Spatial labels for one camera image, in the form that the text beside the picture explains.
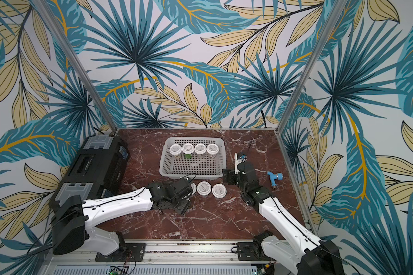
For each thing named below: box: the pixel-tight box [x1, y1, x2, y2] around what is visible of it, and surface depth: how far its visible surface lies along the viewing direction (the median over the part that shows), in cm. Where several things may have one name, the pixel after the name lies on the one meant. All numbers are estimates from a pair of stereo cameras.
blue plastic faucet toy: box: [266, 171, 284, 190], surface depth 97 cm
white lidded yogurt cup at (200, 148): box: [194, 143, 207, 155], surface depth 102 cm
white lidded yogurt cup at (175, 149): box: [169, 143, 183, 156], surface depth 100 cm
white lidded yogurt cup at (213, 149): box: [206, 143, 220, 159], surface depth 102 cm
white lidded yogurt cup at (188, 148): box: [181, 143, 195, 155], surface depth 102 cm
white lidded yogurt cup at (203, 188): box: [196, 181, 212, 196], surface depth 87 cm
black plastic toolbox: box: [49, 134, 130, 209], surface depth 82 cm
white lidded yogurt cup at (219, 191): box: [211, 183, 228, 199], surface depth 87 cm
